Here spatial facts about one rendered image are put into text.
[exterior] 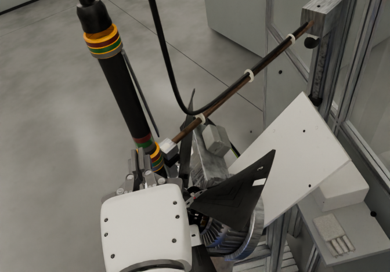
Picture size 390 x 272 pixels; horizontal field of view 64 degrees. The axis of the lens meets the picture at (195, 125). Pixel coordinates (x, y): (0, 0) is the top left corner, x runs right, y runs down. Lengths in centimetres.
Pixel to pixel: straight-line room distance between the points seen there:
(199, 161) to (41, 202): 189
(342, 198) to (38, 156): 255
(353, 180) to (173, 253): 100
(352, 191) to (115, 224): 100
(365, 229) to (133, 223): 105
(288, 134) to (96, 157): 210
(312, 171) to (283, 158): 11
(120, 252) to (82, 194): 229
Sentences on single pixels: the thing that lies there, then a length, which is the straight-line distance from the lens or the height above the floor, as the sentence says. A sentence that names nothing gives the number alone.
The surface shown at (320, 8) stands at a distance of 93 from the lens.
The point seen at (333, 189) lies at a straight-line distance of 124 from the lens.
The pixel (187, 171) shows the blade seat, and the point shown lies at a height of 122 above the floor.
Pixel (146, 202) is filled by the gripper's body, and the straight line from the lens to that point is 39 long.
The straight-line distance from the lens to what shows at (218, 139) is 111.
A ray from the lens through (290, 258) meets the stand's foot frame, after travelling 207.
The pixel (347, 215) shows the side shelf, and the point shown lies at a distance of 133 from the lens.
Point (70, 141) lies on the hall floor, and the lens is 308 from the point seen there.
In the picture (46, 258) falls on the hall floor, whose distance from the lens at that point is 252.
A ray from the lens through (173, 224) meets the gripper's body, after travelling 36.
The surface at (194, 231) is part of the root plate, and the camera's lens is 91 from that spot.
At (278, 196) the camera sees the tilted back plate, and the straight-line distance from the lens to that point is 94.
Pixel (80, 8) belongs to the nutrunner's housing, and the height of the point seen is 185.
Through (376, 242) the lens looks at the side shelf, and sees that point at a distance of 131.
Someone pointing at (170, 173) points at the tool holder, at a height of 149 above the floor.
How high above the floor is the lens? 200
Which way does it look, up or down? 46 degrees down
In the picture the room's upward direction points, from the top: 12 degrees counter-clockwise
